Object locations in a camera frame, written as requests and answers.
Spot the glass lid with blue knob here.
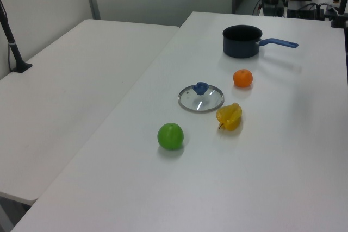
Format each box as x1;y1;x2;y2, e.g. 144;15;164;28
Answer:
177;81;225;114

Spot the black electronics box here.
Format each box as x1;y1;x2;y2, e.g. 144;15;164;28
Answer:
286;3;325;20

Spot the black clamp stand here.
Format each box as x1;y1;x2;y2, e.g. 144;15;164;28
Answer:
330;0;348;29

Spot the orange tangerine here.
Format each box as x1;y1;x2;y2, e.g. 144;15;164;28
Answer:
233;69;253;89

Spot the yellow starfruit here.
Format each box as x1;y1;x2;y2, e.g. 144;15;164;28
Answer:
216;102;243;131

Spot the green apple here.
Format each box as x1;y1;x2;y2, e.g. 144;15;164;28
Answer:
157;122;184;151

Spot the white side table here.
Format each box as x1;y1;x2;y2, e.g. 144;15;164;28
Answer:
0;19;181;205

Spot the dark blue saucepan, blue handle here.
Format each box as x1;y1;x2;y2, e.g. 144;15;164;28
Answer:
222;24;299;59

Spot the black camera stand pole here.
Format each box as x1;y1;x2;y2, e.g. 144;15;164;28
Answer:
0;0;33;74

